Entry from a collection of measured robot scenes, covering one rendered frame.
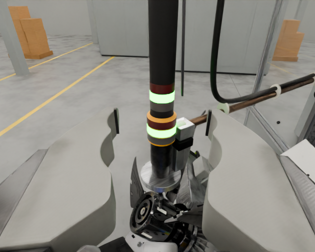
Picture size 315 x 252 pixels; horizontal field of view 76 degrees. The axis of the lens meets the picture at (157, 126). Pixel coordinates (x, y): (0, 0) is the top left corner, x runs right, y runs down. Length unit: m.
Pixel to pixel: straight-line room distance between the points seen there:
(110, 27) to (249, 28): 4.44
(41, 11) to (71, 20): 1.83
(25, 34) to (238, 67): 6.99
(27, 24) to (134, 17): 3.51
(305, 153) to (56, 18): 14.53
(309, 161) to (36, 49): 8.42
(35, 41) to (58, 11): 6.28
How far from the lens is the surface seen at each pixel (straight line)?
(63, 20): 14.55
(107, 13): 7.86
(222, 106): 0.39
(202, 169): 0.82
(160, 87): 0.26
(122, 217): 2.10
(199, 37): 5.85
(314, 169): 0.70
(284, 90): 0.54
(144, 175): 0.35
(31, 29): 8.51
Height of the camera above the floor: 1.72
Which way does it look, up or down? 32 degrees down
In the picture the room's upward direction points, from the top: straight up
